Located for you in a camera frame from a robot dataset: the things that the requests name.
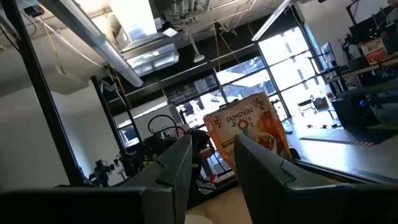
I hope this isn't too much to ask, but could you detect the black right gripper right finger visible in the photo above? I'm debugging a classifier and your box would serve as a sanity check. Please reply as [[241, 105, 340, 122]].
[[233, 134, 398, 224]]

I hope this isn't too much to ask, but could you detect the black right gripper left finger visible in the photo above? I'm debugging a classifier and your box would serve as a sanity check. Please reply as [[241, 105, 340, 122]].
[[0, 134, 193, 224]]

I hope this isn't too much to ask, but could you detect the pumpkin cereal box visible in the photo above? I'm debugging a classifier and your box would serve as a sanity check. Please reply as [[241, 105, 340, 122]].
[[203, 91, 293, 177]]

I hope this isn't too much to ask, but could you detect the black metal rack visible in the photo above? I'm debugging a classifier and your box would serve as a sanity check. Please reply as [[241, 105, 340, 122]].
[[91, 74, 144, 175]]

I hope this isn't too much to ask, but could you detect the black striped-edge floor mat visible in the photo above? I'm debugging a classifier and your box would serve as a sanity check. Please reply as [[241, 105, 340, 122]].
[[300, 126, 398, 147]]

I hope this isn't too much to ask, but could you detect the black computer box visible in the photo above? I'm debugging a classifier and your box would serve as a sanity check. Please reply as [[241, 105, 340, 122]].
[[331, 90, 385, 128]]

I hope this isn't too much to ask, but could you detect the computer monitor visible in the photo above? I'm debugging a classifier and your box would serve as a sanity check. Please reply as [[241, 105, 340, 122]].
[[320, 42, 338, 68]]

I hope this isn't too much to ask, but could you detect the wooden background table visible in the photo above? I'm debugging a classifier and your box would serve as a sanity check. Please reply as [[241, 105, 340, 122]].
[[341, 52, 398, 88]]

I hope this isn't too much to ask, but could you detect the long ceiling light strip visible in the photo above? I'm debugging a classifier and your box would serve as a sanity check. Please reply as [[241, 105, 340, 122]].
[[251, 0, 295, 42]]

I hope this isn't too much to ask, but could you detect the red cardboard box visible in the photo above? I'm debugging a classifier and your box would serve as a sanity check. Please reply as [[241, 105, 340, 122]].
[[360, 37, 389, 65]]

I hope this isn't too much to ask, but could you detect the smooth silver ceiling duct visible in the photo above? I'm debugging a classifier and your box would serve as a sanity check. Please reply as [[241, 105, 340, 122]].
[[39, 0, 144, 88]]

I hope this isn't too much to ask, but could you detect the black metal rig frame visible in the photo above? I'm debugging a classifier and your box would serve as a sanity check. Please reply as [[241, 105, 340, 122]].
[[0, 0, 86, 187]]

